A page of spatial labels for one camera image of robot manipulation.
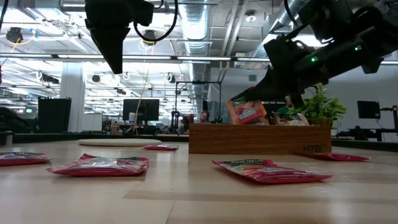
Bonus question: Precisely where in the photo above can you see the snack packets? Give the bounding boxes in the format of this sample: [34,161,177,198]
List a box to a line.
[272,112,310,126]

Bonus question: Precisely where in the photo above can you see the small black monitor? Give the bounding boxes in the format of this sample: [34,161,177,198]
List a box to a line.
[356,100,381,119]

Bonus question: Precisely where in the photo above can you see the black computer monitor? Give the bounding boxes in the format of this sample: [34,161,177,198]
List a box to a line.
[123,98,160,122]

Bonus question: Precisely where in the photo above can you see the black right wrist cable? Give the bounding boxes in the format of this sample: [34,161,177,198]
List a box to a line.
[283,0,300,27]

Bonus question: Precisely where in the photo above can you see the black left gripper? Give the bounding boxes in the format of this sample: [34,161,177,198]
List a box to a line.
[84,0,135,75]

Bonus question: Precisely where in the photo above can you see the red strawberry tea sachet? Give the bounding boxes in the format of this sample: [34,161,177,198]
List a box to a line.
[0,151,52,167]
[306,152,372,162]
[142,144,180,151]
[211,159,333,184]
[46,153,150,177]

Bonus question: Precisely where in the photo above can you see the green potted plant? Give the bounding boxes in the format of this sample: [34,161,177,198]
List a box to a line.
[287,83,348,127]

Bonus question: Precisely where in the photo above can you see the dark background desk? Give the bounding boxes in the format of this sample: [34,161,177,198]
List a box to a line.
[337,126,398,142]

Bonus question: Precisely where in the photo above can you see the long ceiling light strip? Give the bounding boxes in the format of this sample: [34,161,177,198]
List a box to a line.
[0,53,398,66]

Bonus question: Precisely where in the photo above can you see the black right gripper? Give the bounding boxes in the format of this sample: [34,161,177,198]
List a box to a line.
[239,35,331,101]

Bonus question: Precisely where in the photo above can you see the person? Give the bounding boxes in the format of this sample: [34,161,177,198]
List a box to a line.
[198,110,211,124]
[276,98,295,116]

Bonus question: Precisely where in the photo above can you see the black background rig frame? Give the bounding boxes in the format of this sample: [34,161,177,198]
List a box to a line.
[175,80,222,124]

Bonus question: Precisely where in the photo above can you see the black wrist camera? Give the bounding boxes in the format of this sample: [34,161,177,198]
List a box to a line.
[133,0,155,27]
[298,0,354,43]

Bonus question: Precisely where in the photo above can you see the black ceiling camera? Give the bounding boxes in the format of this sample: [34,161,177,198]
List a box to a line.
[6,27,24,44]
[142,29,157,46]

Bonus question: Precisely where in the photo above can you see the small silver post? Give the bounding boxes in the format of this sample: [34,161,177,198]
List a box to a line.
[4,130,15,147]

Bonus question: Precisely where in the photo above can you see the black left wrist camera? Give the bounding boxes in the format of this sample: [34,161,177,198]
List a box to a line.
[133,0,155,27]

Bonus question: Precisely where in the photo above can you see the silver air duct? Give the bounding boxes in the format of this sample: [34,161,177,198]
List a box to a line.
[248,0,312,60]
[177,0,215,82]

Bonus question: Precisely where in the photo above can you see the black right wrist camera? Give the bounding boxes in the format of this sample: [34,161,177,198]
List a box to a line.
[298,0,354,43]

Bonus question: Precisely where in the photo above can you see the wooden compartment tea box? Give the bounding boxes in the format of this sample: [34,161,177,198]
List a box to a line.
[188,123,332,156]

